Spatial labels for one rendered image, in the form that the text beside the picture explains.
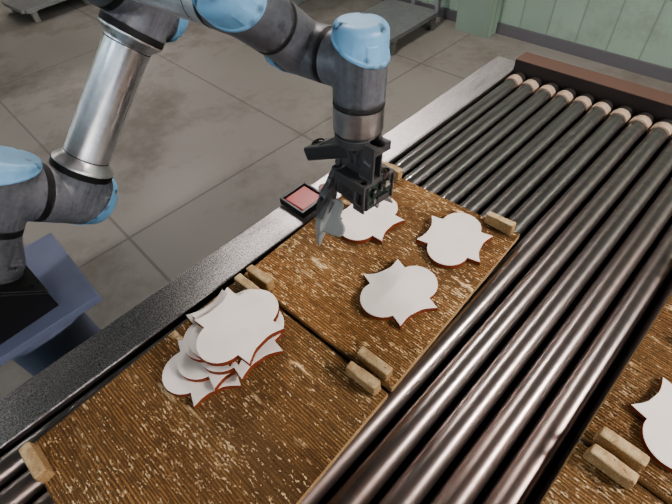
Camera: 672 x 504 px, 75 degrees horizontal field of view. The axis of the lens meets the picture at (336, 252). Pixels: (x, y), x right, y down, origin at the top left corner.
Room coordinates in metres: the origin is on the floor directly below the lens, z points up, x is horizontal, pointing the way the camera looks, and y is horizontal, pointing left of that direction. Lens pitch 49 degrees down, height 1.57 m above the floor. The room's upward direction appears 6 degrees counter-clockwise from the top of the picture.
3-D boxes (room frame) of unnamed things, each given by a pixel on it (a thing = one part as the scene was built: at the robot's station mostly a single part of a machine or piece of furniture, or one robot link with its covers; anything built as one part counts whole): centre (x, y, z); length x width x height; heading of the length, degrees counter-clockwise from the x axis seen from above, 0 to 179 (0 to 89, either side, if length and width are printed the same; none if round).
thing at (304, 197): (0.74, 0.06, 0.92); 0.06 x 0.06 x 0.01; 41
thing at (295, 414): (0.25, 0.21, 0.93); 0.41 x 0.35 x 0.02; 134
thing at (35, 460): (0.22, 0.45, 0.95); 0.06 x 0.02 x 0.03; 44
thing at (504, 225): (0.58, -0.32, 0.95); 0.06 x 0.02 x 0.03; 44
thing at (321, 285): (0.54, -0.09, 0.93); 0.41 x 0.35 x 0.02; 134
